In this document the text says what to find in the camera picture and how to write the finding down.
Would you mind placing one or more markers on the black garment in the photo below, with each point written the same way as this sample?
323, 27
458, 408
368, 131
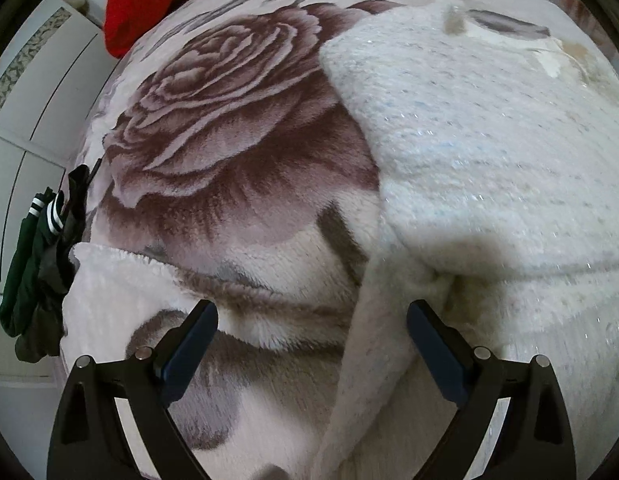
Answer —
54, 270

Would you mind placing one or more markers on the floral plush blanket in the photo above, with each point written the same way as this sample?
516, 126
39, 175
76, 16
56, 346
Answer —
214, 160

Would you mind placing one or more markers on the white sliding wardrobe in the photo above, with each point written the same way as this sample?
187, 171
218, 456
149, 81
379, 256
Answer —
29, 110

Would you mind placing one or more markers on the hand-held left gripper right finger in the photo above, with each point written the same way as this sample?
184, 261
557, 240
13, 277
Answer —
434, 350

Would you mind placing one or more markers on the white knit jacket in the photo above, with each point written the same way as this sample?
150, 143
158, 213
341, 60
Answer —
464, 160

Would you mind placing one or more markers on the green striped pants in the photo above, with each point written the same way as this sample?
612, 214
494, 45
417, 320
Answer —
24, 280

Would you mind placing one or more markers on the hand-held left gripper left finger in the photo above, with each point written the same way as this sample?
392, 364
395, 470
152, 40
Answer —
189, 355

